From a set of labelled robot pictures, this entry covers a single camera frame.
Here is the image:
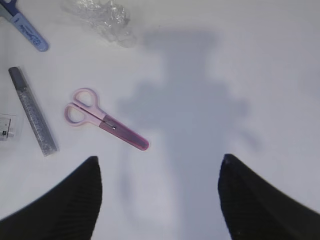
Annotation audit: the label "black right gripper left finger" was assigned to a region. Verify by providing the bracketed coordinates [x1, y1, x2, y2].
[0, 156, 103, 240]

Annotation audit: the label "clear plastic sheet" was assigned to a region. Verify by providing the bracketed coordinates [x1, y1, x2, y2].
[61, 0, 137, 48]

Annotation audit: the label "silver glitter pen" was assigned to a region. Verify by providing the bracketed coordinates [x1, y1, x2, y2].
[8, 67, 58, 157]

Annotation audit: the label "blue handled scissors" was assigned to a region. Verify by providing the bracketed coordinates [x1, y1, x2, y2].
[0, 0, 49, 52]

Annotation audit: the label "pink handled scissors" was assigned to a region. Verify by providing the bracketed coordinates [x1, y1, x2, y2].
[64, 88, 150, 151]

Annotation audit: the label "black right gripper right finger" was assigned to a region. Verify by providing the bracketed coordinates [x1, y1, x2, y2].
[217, 154, 320, 240]

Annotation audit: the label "clear plastic ruler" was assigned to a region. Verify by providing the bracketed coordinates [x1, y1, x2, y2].
[0, 114, 23, 150]

